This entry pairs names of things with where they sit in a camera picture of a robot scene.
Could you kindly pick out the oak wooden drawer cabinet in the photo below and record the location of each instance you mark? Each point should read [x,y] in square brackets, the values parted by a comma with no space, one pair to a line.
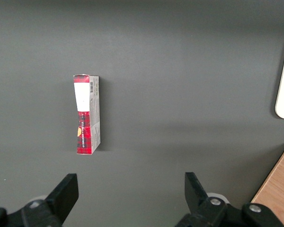
[278,189]

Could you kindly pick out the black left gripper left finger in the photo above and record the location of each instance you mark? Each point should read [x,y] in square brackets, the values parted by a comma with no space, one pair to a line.
[59,201]

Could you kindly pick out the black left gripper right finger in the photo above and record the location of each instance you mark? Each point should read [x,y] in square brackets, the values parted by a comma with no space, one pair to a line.
[203,208]

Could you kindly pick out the red plaid cardboard box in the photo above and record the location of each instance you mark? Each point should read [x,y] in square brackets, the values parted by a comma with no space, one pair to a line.
[87,118]

